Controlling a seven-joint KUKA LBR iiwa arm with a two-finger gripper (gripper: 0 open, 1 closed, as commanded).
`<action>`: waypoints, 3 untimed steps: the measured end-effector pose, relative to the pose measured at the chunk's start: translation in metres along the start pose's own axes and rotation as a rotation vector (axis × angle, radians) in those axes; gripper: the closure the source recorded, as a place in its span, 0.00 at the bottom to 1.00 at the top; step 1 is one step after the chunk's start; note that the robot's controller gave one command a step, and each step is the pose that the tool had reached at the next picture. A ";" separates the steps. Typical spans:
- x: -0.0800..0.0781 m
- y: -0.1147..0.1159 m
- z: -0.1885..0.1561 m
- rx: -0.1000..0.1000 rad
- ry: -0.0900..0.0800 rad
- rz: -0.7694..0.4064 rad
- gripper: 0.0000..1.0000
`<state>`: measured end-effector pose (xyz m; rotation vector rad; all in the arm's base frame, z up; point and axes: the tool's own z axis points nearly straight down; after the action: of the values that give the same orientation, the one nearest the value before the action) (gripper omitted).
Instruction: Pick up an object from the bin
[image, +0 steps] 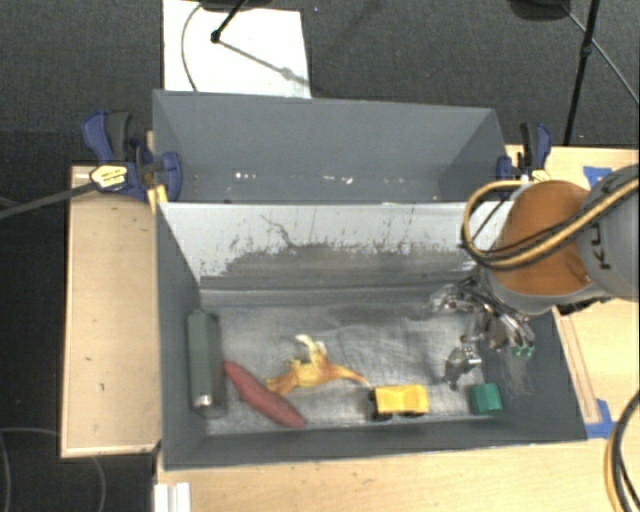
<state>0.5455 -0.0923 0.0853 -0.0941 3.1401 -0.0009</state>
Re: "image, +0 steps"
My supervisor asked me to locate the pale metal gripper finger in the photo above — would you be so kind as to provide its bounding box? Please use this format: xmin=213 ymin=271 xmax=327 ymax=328
xmin=443 ymin=348 xmax=469 ymax=392
xmin=459 ymin=344 xmax=484 ymax=372

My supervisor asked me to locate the green plastic cup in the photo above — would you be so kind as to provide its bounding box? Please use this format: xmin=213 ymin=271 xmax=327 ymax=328
xmin=466 ymin=381 xmax=504 ymax=416

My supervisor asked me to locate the yellow toy truck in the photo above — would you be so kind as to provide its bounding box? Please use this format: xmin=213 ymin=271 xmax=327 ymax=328
xmin=367 ymin=383 xmax=432 ymax=421

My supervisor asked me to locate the yellow toy dinosaur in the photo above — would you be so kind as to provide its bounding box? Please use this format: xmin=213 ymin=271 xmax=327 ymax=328
xmin=264 ymin=333 xmax=373 ymax=398

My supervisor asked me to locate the grey metal bin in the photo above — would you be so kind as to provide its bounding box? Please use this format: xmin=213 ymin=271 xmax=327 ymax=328
xmin=150 ymin=88 xmax=589 ymax=471

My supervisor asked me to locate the red-brown flat block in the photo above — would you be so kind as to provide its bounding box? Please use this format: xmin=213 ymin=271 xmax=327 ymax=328
xmin=222 ymin=360 xmax=308 ymax=430

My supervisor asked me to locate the pale wood board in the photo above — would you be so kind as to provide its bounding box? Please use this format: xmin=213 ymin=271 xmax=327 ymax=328
xmin=60 ymin=164 xmax=164 ymax=459

